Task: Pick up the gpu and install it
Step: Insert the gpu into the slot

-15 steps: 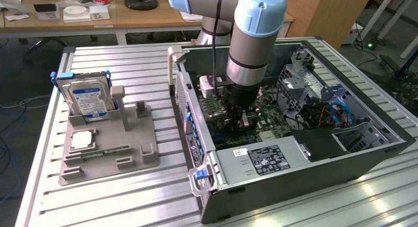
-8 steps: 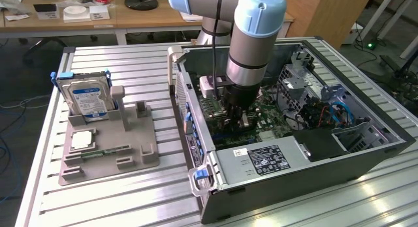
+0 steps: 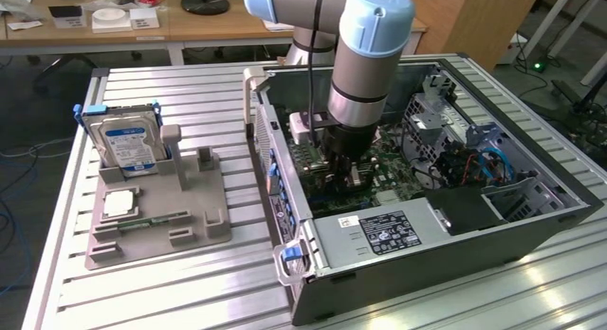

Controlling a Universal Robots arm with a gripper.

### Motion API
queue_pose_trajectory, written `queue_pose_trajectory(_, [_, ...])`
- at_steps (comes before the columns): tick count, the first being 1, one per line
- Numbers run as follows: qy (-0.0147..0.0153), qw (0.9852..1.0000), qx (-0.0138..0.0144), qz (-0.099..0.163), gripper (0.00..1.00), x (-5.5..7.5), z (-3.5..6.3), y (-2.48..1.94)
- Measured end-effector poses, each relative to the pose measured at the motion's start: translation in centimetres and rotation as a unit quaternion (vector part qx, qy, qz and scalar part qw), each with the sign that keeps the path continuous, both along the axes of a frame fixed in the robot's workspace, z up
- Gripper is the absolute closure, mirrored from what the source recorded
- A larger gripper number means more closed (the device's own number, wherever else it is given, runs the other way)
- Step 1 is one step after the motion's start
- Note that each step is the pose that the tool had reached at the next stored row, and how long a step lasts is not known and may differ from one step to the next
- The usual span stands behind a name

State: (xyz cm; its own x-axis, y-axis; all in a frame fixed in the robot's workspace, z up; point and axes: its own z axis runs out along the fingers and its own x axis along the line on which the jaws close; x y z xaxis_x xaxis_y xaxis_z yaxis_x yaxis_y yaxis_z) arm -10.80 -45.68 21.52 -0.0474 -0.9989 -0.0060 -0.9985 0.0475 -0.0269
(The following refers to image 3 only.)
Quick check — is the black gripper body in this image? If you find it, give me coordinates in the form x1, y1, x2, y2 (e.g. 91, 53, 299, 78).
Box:
327, 125, 379, 160

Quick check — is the green motherboard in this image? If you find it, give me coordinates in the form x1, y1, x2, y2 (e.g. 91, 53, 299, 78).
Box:
279, 112, 429, 219

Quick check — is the perforated metal drive cage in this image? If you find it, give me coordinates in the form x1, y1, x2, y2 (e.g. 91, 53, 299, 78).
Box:
402, 73, 481, 156

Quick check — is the grey power supply unit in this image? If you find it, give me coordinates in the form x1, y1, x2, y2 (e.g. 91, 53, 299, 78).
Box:
312, 196, 457, 270

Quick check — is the black power connector bundle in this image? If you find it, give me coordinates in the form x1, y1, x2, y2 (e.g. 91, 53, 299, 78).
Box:
434, 150, 469, 187

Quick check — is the open black PC case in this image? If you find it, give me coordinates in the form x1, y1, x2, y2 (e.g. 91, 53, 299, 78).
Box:
242, 55, 607, 327

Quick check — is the stack of white papers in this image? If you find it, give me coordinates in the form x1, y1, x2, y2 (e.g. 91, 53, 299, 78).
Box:
260, 18, 295, 33

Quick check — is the metal disk bay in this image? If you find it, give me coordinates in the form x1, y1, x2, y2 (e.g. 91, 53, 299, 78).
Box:
481, 176, 566, 223

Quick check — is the grey parts rack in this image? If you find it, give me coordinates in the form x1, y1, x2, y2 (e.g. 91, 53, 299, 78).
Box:
84, 124, 235, 270

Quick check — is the wooden cabinet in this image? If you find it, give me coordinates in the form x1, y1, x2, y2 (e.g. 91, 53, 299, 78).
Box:
407, 0, 545, 71

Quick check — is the green RAM stick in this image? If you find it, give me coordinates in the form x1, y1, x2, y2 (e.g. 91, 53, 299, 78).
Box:
118, 215, 175, 231

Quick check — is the hard disk in blue caddy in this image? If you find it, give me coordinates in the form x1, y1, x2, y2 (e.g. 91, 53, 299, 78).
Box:
74, 101, 166, 178

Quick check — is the round black lamp base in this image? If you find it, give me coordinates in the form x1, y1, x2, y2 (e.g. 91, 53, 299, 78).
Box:
179, 0, 232, 16

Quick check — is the silver CPU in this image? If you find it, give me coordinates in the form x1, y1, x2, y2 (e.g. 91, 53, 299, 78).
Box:
103, 191, 136, 217

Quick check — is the black floor equipment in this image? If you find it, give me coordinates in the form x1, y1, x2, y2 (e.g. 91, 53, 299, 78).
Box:
550, 79, 607, 153

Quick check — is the plain white box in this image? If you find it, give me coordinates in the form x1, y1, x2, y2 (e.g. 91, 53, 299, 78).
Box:
128, 7, 159, 31

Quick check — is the white box with round dish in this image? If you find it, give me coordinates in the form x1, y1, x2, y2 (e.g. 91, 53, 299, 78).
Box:
91, 8, 134, 34

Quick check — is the black chair base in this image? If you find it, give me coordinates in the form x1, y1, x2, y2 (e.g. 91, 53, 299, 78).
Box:
28, 52, 143, 95

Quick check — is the white box with black top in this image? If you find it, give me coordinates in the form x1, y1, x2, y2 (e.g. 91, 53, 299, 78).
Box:
48, 5, 90, 29

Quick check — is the wooden desk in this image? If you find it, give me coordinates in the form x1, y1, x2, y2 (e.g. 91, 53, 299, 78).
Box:
0, 0, 429, 66

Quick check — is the small paper note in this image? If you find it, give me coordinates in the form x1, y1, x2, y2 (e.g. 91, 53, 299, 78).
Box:
7, 20, 44, 31

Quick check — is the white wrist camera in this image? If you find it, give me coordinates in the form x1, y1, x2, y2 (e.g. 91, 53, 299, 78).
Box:
287, 111, 318, 145

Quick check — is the red wire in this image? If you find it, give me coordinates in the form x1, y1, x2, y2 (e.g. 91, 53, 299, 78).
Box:
465, 154, 481, 183

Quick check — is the blue data wire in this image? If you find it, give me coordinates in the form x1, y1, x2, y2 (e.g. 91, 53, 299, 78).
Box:
478, 147, 517, 183

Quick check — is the white table frame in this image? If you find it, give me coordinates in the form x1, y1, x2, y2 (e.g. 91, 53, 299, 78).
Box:
521, 0, 607, 85

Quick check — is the white floor cable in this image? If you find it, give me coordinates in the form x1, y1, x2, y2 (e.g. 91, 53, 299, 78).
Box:
0, 137, 78, 159

